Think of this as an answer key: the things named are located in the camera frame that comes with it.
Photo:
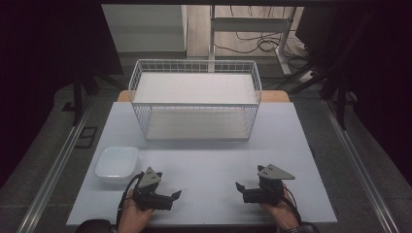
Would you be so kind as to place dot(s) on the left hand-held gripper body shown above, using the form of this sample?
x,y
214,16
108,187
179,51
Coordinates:
x,y
149,181

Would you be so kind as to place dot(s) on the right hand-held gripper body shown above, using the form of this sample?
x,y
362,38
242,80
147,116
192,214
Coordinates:
x,y
270,191

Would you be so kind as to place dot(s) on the white square dish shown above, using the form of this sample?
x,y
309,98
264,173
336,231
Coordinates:
x,y
116,163

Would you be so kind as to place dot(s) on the person's right hand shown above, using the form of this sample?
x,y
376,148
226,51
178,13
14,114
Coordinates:
x,y
281,215

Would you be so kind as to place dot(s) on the person's left hand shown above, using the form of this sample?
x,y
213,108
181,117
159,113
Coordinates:
x,y
132,218

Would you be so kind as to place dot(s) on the wooden table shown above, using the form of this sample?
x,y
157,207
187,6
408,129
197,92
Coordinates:
x,y
275,96

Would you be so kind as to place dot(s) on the black metal stand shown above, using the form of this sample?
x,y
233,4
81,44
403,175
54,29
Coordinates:
x,y
77,97
340,97

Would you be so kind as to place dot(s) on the white cabinet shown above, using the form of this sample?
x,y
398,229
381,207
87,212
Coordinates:
x,y
145,29

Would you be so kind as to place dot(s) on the black rectangular floor frame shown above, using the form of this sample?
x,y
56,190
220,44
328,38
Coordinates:
x,y
86,137

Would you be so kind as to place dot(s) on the aluminium floor rail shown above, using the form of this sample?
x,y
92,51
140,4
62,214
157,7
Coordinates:
x,y
55,165
359,165

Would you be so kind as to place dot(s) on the white metal desk frame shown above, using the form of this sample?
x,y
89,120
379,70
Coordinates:
x,y
249,24

